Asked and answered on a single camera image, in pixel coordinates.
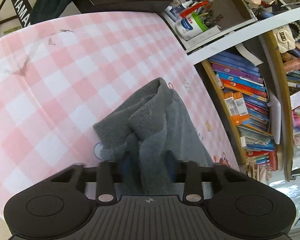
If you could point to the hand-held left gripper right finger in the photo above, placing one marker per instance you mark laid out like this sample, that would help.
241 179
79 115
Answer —
193 177

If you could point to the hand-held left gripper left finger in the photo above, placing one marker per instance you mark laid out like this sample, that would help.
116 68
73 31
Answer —
106 177

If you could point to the grey fleece garment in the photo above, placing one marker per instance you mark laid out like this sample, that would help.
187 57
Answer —
152 120

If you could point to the orange and white box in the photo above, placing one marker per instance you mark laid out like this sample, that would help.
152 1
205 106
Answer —
228 103
240 110

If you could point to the white flat tablet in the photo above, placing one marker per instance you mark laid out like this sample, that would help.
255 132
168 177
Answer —
275 115

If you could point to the row of colourful books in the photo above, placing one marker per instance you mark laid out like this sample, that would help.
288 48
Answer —
245 87

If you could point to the pink checked table mat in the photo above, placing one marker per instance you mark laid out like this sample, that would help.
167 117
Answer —
65 80

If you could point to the thick grey-edged book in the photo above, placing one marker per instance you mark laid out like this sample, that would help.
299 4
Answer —
247 53

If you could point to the white and wooden bookshelf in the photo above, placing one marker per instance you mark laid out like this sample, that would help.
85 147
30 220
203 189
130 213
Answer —
240 35

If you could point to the white can with green lid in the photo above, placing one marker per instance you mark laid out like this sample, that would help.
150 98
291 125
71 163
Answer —
190 26

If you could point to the bunch of pens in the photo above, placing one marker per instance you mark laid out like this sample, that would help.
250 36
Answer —
205 15

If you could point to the cream handbag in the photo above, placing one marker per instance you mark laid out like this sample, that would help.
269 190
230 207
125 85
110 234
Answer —
285 37

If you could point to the red tassel ornament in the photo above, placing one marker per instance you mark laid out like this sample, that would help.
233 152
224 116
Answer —
192 8

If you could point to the black piano keyboard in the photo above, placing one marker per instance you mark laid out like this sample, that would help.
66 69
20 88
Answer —
115 3

